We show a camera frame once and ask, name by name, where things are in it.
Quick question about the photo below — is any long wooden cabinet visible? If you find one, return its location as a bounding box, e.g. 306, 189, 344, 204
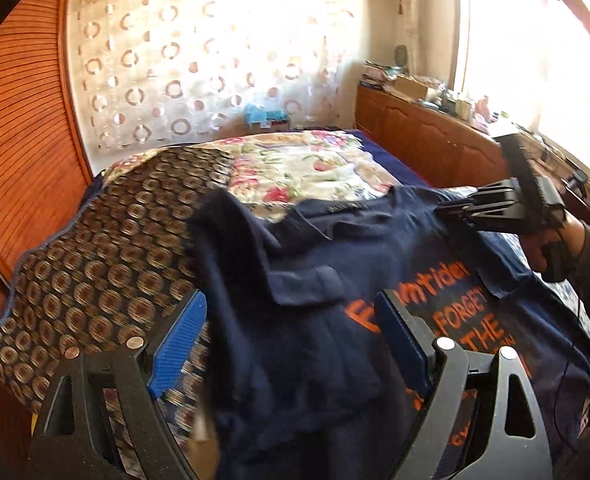
354, 82, 590, 233

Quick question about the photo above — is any pink floral quilt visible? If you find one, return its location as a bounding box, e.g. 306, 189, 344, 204
195, 129, 402, 224

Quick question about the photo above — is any pile of small desk items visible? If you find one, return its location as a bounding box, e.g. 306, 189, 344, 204
437, 82, 590, 213

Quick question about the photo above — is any cardboard box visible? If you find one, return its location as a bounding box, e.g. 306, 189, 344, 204
395, 75, 439, 104

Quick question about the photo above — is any sheer circle-patterned curtain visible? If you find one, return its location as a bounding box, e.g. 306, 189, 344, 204
68, 0, 372, 155

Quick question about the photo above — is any wooden headboard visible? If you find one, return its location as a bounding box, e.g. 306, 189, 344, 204
0, 0, 97, 461

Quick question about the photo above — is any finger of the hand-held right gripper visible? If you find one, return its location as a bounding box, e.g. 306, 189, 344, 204
456, 178, 520, 210
433, 202, 526, 235

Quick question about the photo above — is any small blue box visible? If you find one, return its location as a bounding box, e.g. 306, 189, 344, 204
245, 102, 292, 129

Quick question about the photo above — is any person's right hand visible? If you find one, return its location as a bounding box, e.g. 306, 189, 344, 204
525, 217, 588, 277

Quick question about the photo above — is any cream lace curtain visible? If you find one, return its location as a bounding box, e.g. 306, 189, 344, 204
390, 0, 468, 88

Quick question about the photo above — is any navy shirt with orange print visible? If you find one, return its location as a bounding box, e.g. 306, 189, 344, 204
345, 230, 590, 480

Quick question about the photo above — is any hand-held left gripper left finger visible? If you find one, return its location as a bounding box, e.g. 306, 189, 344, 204
28, 289, 209, 480

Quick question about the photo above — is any navy blue shirt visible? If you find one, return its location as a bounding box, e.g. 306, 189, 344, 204
187, 187, 456, 480

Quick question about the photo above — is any bright window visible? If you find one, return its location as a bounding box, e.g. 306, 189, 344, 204
462, 0, 590, 177

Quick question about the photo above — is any brown circle-patterned blanket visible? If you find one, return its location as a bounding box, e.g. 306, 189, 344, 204
0, 145, 236, 466

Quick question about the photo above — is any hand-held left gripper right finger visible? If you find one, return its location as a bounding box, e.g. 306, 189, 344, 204
374, 289, 556, 480

